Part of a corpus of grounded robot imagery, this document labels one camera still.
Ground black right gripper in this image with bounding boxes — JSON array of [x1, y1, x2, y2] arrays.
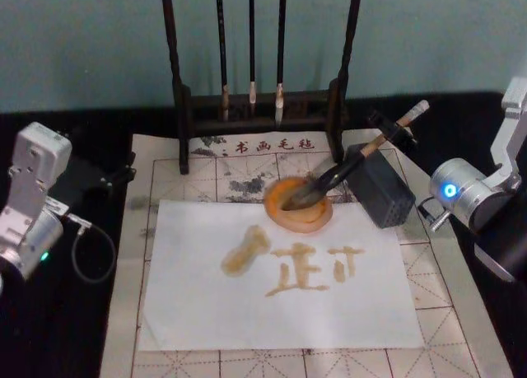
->
[[367, 109, 448, 180]]

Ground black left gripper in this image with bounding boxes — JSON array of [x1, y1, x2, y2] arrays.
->
[[52, 146, 138, 208]]

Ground large bamboo-handled calligraphy brush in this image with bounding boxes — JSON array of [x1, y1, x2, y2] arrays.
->
[[281, 100, 431, 212]]

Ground black perforated square holder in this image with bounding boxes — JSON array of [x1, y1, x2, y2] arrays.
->
[[344, 143, 417, 230]]

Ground dark wooden brush rack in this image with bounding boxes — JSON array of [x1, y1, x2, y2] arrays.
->
[[159, 0, 364, 175]]

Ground orange cream ink dish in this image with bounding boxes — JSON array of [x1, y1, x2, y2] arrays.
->
[[264, 177, 333, 234]]

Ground hanging black calligraphy brush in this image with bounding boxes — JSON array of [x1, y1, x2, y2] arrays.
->
[[274, 0, 288, 128], [213, 0, 231, 122], [247, 0, 257, 116]]

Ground black table cloth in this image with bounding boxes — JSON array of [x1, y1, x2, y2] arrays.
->
[[0, 90, 527, 378]]

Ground white paper sheet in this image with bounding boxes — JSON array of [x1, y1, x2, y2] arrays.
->
[[138, 198, 426, 352]]

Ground grid calligraphy felt mat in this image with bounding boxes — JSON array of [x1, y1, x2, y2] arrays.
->
[[100, 127, 518, 378]]

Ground thin dark left gripper cable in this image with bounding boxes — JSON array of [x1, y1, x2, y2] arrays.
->
[[65, 212, 117, 283]]

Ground thin dark gripper cable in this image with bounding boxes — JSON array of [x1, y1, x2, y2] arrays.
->
[[65, 212, 117, 283], [417, 196, 450, 232]]

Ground thin dark right gripper cable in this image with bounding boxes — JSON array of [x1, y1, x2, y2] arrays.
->
[[417, 196, 450, 232]]

